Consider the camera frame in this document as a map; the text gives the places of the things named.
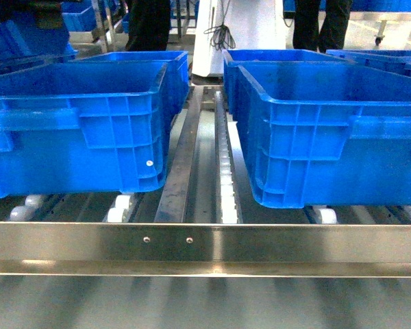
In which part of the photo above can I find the stainless steel shelf rack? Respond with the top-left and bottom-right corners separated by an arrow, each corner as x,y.
0,91 -> 411,278

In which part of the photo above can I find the blue bin far right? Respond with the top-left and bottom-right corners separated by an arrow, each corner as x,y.
327,50 -> 411,77

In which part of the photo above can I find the black coiled cable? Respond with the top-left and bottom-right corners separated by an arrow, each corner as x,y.
203,0 -> 237,51

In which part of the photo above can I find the blue bin front right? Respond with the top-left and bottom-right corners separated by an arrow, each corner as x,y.
232,62 -> 411,208

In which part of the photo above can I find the blue bin front left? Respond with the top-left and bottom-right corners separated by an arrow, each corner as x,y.
0,62 -> 169,198

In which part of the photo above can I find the tilted blue bin far left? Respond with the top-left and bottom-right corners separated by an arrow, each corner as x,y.
0,12 -> 75,62

